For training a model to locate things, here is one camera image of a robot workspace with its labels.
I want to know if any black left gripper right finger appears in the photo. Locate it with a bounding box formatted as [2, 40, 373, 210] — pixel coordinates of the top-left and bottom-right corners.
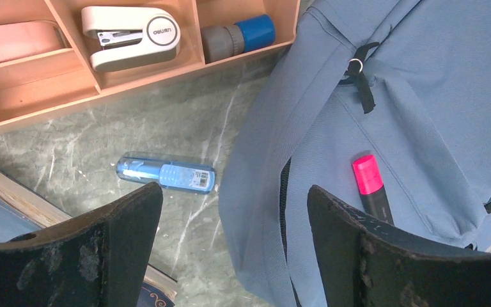
[307, 185, 491, 306]

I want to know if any white stapler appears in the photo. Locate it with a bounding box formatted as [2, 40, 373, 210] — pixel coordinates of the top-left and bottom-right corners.
[81, 6, 181, 72]

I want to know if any peach plastic file organizer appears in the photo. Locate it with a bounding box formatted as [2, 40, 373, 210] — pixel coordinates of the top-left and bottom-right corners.
[0, 1, 300, 134]

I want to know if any blue grey student backpack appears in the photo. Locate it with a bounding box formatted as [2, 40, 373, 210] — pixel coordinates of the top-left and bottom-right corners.
[219, 1, 491, 306]

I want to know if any blue correction tape dispenser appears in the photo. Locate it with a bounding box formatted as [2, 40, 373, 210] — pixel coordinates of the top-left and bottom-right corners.
[116, 156, 216, 194]

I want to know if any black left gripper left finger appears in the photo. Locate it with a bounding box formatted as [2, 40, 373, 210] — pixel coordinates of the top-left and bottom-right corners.
[0, 183, 163, 306]

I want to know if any grey blue cylinder bottle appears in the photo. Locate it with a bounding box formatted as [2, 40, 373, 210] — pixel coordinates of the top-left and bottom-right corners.
[201, 14, 276, 63]

